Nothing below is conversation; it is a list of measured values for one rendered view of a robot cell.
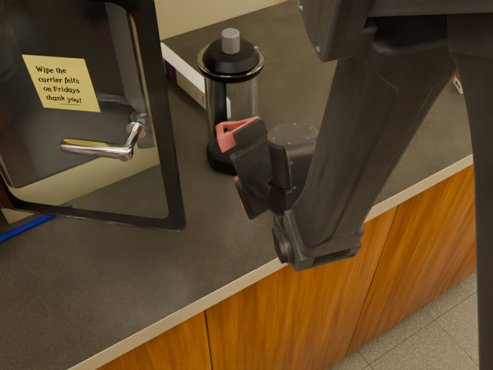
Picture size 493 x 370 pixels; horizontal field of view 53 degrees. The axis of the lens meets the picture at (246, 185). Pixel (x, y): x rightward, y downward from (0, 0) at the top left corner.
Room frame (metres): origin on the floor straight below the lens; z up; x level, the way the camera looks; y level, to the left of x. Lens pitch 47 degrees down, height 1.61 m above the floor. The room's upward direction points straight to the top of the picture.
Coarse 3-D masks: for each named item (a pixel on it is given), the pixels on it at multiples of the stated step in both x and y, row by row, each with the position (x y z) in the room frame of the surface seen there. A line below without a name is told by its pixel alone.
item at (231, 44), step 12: (228, 36) 0.68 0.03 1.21; (216, 48) 0.69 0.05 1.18; (228, 48) 0.68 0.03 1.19; (240, 48) 0.69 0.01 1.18; (252, 48) 0.69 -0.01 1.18; (204, 60) 0.67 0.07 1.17; (216, 60) 0.66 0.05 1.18; (228, 60) 0.66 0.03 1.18; (240, 60) 0.66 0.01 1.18; (252, 60) 0.67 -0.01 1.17; (228, 72) 0.64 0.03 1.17
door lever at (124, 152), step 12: (132, 132) 0.46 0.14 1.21; (144, 132) 0.47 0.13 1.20; (60, 144) 0.44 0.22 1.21; (72, 144) 0.44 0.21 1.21; (84, 144) 0.44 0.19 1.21; (96, 144) 0.44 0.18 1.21; (108, 144) 0.44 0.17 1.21; (120, 144) 0.44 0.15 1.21; (132, 144) 0.44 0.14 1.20; (108, 156) 0.43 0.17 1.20; (120, 156) 0.42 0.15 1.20
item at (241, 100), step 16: (256, 48) 0.71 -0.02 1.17; (256, 64) 0.67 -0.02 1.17; (208, 80) 0.66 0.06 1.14; (256, 80) 0.67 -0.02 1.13; (208, 96) 0.66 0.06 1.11; (224, 96) 0.65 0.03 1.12; (240, 96) 0.65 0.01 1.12; (256, 96) 0.67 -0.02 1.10; (208, 112) 0.67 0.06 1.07; (224, 112) 0.65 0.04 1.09; (240, 112) 0.65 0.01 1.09; (256, 112) 0.67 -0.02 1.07; (208, 128) 0.67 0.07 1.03; (224, 128) 0.65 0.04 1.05; (224, 160) 0.65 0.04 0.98
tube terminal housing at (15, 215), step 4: (4, 208) 0.53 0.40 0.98; (4, 212) 0.53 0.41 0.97; (8, 212) 0.53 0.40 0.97; (12, 212) 0.53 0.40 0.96; (16, 212) 0.54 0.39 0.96; (20, 212) 0.54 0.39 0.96; (24, 212) 0.54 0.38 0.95; (28, 212) 0.54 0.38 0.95; (4, 216) 0.53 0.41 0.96; (8, 216) 0.53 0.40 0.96; (12, 216) 0.53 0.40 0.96; (16, 216) 0.53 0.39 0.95; (20, 216) 0.54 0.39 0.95; (24, 216) 0.54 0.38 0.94; (28, 216) 0.54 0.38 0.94; (8, 220) 0.53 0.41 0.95; (12, 220) 0.53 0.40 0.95; (16, 220) 0.53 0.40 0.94
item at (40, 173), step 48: (0, 0) 0.49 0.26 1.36; (48, 0) 0.49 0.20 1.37; (96, 0) 0.48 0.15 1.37; (144, 0) 0.47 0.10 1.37; (0, 48) 0.50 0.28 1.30; (48, 48) 0.49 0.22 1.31; (96, 48) 0.48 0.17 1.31; (144, 48) 0.47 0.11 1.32; (0, 96) 0.50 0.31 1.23; (96, 96) 0.48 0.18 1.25; (144, 96) 0.47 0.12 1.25; (0, 144) 0.51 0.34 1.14; (48, 144) 0.50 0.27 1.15; (144, 144) 0.47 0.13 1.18; (48, 192) 0.50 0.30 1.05; (96, 192) 0.49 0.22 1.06; (144, 192) 0.48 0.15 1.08
